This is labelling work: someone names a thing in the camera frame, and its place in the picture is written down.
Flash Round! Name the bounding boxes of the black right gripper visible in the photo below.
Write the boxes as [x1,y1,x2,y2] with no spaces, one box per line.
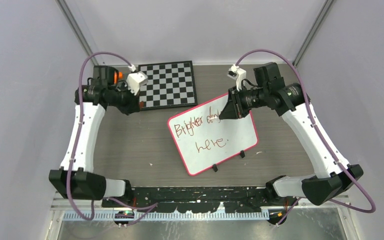
[219,84,268,120]

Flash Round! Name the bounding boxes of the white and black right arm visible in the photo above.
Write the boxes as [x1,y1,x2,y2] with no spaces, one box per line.
[218,62,364,206]

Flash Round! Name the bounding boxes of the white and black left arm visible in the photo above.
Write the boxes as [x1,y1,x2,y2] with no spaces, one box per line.
[48,65,148,207]

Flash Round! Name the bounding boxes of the pink-framed whiteboard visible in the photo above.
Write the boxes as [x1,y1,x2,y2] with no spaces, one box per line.
[167,94,259,176]

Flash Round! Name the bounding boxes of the orange curved block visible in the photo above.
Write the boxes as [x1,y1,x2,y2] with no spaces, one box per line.
[113,71,123,84]

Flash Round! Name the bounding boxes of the black white checkerboard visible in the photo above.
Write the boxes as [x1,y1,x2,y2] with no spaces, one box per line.
[138,60,198,111]

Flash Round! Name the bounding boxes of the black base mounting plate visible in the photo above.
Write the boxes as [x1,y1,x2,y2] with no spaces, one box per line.
[102,186,296,214]

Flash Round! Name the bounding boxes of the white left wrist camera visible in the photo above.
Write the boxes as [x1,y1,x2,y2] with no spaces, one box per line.
[126,71,148,96]

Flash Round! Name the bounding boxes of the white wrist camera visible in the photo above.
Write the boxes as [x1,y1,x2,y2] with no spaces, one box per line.
[126,71,148,96]
[227,64,247,92]

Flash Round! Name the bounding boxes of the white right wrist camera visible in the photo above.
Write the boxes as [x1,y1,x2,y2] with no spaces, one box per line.
[227,64,247,92]

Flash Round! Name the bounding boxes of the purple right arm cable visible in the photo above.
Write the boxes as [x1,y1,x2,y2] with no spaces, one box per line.
[235,49,377,227]

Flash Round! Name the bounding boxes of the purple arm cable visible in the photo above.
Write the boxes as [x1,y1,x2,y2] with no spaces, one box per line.
[235,49,377,227]
[66,51,160,227]

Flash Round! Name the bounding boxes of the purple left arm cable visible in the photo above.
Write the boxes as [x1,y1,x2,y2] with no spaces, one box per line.
[66,51,160,227]

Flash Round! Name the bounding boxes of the white slotted cable duct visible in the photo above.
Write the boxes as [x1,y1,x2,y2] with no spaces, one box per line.
[62,211,271,222]

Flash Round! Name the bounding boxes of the aluminium frame rail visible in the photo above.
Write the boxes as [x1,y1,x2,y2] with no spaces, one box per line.
[50,64,107,213]

